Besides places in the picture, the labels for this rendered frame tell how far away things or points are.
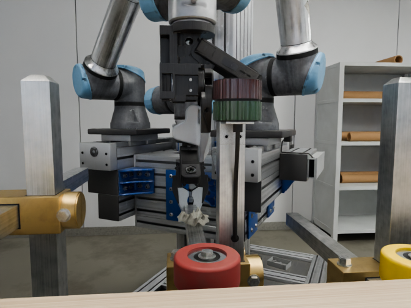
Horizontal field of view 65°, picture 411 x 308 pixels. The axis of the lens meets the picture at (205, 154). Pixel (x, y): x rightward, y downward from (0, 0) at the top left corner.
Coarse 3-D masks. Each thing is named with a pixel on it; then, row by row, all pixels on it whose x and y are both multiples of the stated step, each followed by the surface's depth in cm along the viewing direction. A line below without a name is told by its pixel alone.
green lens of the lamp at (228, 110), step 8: (216, 104) 39; (224, 104) 38; (232, 104) 37; (240, 104) 37; (248, 104) 37; (256, 104) 38; (216, 112) 39; (224, 112) 38; (232, 112) 37; (240, 112) 37; (248, 112) 37; (256, 112) 38
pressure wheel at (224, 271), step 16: (176, 256) 38; (192, 256) 39; (208, 256) 38; (224, 256) 39; (176, 272) 37; (192, 272) 35; (208, 272) 35; (224, 272) 35; (192, 288) 36; (208, 288) 35
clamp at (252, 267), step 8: (168, 256) 47; (248, 256) 47; (256, 256) 47; (168, 264) 45; (240, 264) 45; (248, 264) 45; (256, 264) 46; (168, 272) 44; (240, 272) 45; (248, 272) 45; (256, 272) 45; (168, 280) 44; (240, 280) 45; (248, 280) 45; (256, 280) 44; (168, 288) 44; (176, 288) 44
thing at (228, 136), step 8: (216, 80) 39; (216, 120) 40; (224, 120) 38; (232, 120) 38; (240, 120) 38; (248, 120) 38; (256, 120) 39; (224, 128) 43; (232, 128) 43; (240, 128) 39; (224, 136) 43; (232, 136) 43; (240, 136) 43; (224, 144) 43; (232, 144) 43; (240, 144) 43; (232, 240) 45
